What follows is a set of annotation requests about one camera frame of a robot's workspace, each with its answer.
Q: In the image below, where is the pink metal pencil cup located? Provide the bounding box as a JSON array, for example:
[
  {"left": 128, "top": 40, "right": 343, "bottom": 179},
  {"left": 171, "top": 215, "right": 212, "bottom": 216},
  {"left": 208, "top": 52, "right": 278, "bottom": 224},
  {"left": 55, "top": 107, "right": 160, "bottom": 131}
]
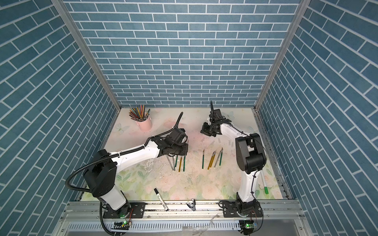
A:
[{"left": 136, "top": 117, "right": 153, "bottom": 132}]

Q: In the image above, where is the green white marker pen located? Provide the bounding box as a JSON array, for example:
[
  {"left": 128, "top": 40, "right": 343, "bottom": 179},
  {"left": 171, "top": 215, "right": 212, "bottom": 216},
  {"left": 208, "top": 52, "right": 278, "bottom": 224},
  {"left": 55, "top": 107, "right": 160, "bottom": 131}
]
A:
[{"left": 260, "top": 170, "right": 269, "bottom": 195}]

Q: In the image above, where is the black marker pen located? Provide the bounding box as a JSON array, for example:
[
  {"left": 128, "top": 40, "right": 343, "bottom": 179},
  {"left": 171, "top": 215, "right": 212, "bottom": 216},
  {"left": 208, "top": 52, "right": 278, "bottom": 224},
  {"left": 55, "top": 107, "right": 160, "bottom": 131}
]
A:
[{"left": 154, "top": 188, "right": 169, "bottom": 211}]

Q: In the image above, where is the silver carving knife capped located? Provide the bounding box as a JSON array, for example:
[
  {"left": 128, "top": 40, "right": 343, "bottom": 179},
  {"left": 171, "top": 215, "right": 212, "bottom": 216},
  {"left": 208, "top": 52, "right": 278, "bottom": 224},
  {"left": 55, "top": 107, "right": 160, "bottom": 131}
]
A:
[{"left": 213, "top": 149, "right": 222, "bottom": 168}]

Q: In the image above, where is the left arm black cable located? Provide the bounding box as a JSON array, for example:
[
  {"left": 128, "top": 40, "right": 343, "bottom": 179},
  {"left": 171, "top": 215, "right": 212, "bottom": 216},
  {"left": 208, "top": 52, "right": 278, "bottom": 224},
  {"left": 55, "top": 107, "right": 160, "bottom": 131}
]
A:
[{"left": 64, "top": 111, "right": 184, "bottom": 236}]

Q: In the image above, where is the aluminium corner frame post right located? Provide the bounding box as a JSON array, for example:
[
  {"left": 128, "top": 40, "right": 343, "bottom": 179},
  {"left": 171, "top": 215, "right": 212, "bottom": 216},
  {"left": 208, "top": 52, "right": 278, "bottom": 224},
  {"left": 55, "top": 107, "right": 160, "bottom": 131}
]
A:
[{"left": 254, "top": 0, "right": 311, "bottom": 111}]

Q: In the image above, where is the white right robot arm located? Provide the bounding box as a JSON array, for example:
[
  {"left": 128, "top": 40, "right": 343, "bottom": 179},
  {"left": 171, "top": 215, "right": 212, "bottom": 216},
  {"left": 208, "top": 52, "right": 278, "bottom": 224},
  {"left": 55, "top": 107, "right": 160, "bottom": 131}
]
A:
[{"left": 201, "top": 108, "right": 267, "bottom": 212}]

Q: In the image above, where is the green carving knife capped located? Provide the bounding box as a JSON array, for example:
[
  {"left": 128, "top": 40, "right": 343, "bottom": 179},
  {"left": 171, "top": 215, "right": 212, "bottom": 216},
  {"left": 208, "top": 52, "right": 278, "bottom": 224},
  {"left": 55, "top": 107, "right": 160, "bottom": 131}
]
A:
[{"left": 183, "top": 156, "right": 186, "bottom": 172}]

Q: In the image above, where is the aluminium corner frame post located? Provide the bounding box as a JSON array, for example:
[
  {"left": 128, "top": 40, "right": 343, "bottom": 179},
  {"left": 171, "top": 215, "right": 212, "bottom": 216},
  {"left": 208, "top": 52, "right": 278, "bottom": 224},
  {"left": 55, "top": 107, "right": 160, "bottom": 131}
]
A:
[
  {"left": 254, "top": 0, "right": 311, "bottom": 111},
  {"left": 51, "top": 0, "right": 122, "bottom": 112}
]

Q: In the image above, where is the aluminium front rail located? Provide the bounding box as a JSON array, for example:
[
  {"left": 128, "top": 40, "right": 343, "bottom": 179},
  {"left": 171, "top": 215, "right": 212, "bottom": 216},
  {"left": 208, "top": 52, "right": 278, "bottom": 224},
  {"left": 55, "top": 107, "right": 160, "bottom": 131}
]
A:
[{"left": 51, "top": 200, "right": 314, "bottom": 236}]

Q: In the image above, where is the coloured pencils bundle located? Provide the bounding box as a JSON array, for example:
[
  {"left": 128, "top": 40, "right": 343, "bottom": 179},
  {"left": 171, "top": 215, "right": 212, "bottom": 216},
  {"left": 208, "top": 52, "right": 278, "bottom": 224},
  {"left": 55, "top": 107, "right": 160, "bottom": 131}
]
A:
[{"left": 129, "top": 105, "right": 151, "bottom": 122}]

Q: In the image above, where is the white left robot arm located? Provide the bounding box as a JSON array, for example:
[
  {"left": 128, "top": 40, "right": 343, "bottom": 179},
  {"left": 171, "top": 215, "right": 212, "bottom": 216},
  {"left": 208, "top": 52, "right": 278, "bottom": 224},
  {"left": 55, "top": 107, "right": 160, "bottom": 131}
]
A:
[{"left": 83, "top": 128, "right": 189, "bottom": 210}]

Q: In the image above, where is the aluminium corner frame post left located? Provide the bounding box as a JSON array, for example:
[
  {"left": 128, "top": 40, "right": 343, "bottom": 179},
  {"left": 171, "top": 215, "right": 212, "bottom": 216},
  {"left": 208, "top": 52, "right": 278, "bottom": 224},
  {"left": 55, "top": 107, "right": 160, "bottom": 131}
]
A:
[{"left": 51, "top": 0, "right": 122, "bottom": 112}]

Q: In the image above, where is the black binder clip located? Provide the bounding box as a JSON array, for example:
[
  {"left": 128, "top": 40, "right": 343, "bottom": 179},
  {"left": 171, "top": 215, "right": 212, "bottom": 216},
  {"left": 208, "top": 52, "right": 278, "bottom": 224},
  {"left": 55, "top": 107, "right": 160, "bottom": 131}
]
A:
[{"left": 186, "top": 199, "right": 196, "bottom": 211}]

